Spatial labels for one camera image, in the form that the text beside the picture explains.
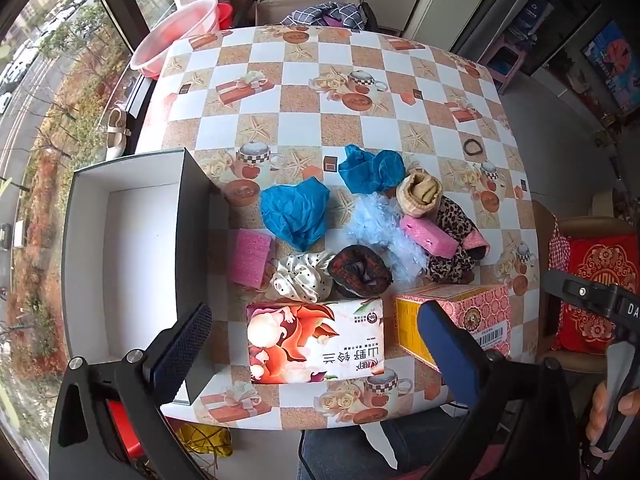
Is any person's jeans leg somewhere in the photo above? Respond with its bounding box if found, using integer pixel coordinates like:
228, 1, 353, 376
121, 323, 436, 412
299, 406, 482, 480

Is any wooden chair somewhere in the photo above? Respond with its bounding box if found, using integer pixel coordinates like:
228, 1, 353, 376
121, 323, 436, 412
531, 199, 640, 377

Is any pink plastic stool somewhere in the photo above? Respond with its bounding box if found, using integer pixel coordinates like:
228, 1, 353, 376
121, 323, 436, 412
481, 41, 527, 94

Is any dark knitted sock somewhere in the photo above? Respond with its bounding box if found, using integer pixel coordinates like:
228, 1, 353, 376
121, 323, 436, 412
329, 244, 394, 297

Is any pink plastic basin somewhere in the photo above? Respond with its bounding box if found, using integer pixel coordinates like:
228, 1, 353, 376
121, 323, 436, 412
130, 0, 220, 80

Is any pink patterned carton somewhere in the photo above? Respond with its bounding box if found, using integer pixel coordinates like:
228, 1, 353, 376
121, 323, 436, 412
394, 283, 512, 372

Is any checkered printed tablecloth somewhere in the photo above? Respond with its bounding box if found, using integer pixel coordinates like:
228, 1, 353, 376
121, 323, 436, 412
134, 24, 544, 432

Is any plaid cloth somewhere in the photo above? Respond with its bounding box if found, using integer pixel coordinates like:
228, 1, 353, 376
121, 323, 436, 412
279, 2, 369, 29

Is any blue plastic bag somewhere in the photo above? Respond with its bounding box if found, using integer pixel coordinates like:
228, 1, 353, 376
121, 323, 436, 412
259, 180, 332, 252

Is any grey cardboard storage box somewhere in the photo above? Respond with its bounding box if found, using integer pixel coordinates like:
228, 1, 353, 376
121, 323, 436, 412
62, 149, 228, 407

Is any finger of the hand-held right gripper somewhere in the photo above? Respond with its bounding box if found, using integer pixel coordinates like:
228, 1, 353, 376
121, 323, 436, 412
544, 269, 621, 317

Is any red patterned cushion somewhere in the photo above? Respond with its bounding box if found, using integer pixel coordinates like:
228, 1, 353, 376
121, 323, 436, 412
549, 232, 640, 357

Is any leopard print scrunchie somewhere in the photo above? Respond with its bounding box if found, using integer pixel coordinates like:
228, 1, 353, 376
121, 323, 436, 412
424, 196, 489, 284

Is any light blue fluffy scrunchie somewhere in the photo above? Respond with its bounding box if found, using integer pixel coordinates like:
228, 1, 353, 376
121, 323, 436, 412
346, 194, 429, 287

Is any white cabinet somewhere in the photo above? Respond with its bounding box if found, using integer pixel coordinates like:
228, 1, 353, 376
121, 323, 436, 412
400, 0, 507, 54

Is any pink foam sponge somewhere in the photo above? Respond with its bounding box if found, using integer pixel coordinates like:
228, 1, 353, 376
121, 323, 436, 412
399, 214, 459, 257
230, 229, 277, 289

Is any wall poster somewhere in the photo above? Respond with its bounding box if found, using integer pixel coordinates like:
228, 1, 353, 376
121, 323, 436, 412
581, 21, 640, 112

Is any floral tissue pack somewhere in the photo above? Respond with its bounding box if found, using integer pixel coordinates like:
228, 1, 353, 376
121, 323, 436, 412
246, 296, 387, 386

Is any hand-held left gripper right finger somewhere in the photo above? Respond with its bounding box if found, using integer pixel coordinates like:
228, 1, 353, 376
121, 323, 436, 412
417, 301, 583, 480

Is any person's right hand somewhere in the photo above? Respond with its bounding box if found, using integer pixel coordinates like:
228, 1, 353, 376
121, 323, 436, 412
586, 381, 636, 442

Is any white polka dot scrunchie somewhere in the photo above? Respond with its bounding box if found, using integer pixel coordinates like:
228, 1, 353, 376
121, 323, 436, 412
269, 251, 337, 304

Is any beige knitted sock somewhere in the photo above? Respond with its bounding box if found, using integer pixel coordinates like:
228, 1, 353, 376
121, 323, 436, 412
396, 169, 444, 219

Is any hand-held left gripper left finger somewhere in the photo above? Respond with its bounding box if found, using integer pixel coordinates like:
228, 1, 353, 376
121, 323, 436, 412
48, 302, 213, 480

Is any cream strap shoe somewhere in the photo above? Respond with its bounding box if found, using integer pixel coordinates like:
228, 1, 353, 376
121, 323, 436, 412
101, 107, 134, 162

